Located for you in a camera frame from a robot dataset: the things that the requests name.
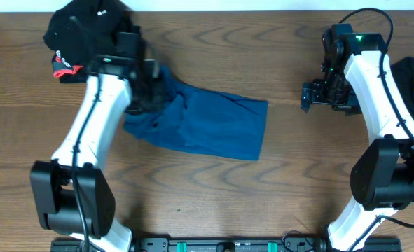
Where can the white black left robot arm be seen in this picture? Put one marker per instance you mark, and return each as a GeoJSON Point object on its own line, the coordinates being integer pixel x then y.
{"type": "Point", "coordinates": [71, 194]}

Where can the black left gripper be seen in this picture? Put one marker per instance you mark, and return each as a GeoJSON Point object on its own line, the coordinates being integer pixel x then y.
{"type": "Point", "coordinates": [156, 101]}

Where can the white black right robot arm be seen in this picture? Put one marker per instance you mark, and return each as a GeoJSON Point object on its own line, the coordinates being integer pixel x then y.
{"type": "Point", "coordinates": [358, 80]}

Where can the blue polo shirt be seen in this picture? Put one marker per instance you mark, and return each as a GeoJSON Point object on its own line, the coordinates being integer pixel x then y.
{"type": "Point", "coordinates": [200, 121]}

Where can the black folded garment red trim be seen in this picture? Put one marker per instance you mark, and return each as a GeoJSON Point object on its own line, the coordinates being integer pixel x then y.
{"type": "Point", "coordinates": [82, 29]}

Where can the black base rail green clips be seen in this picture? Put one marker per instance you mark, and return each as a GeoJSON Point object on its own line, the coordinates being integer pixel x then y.
{"type": "Point", "coordinates": [292, 241]}

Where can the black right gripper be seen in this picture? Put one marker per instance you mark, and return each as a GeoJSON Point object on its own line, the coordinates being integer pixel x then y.
{"type": "Point", "coordinates": [312, 94]}

